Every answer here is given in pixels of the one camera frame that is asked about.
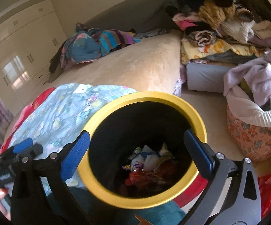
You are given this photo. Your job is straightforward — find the red plastic bag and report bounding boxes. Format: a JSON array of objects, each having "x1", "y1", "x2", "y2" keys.
[
  {"x1": 257, "y1": 174, "x2": 271, "y2": 218},
  {"x1": 124, "y1": 160, "x2": 178, "y2": 190}
]

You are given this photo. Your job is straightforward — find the floral laundry basket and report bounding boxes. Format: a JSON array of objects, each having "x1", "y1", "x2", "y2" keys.
[{"x1": 226, "y1": 103, "x2": 271, "y2": 166}]

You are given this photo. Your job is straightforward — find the cream white wardrobe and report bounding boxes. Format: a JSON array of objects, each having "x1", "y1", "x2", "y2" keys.
[{"x1": 0, "y1": 0, "x2": 66, "y2": 115}]

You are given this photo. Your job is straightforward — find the grey storage box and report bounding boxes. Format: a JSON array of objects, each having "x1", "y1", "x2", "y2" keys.
[{"x1": 186, "y1": 63, "x2": 232, "y2": 94}]

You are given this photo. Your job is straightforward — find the pile of clothes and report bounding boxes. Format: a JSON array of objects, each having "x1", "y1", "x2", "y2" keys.
[{"x1": 165, "y1": 0, "x2": 271, "y2": 65}]

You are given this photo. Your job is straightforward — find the hello kitty blue quilt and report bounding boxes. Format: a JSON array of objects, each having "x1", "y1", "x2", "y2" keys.
[{"x1": 9, "y1": 83, "x2": 136, "y2": 159}]

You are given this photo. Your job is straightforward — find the dark brown garment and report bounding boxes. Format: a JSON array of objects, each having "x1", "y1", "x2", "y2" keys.
[{"x1": 47, "y1": 48, "x2": 62, "y2": 83}]

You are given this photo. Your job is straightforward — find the grey bed headboard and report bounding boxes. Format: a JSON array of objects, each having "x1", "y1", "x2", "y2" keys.
[{"x1": 85, "y1": 0, "x2": 178, "y2": 34}]

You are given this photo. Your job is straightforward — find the yellow rimmed black trash bin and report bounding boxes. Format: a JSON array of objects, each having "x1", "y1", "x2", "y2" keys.
[{"x1": 77, "y1": 91, "x2": 207, "y2": 209}]

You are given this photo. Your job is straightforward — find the beige bed mattress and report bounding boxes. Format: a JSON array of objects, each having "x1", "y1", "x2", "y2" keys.
[{"x1": 3, "y1": 29, "x2": 183, "y2": 141}]

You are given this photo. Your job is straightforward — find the yellow white snack wrapper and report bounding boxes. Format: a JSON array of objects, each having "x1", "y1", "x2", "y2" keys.
[{"x1": 159, "y1": 143, "x2": 173, "y2": 158}]

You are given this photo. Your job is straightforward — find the red pink blanket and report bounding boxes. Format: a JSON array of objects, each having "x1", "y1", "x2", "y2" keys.
[{"x1": 0, "y1": 87, "x2": 56, "y2": 154}]

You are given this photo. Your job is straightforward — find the blue floral crumpled clothes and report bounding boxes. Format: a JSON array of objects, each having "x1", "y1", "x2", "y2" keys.
[{"x1": 60, "y1": 22, "x2": 101, "y2": 71}]

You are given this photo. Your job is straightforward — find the lavender towel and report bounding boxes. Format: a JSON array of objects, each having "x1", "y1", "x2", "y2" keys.
[{"x1": 223, "y1": 48, "x2": 271, "y2": 128}]

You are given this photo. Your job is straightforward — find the striped colourful garment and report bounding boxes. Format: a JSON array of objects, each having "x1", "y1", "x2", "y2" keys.
[{"x1": 99, "y1": 29, "x2": 140, "y2": 56}]

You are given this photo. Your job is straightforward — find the red plastic bag on floor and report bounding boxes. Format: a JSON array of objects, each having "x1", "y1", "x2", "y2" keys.
[{"x1": 257, "y1": 174, "x2": 271, "y2": 218}]

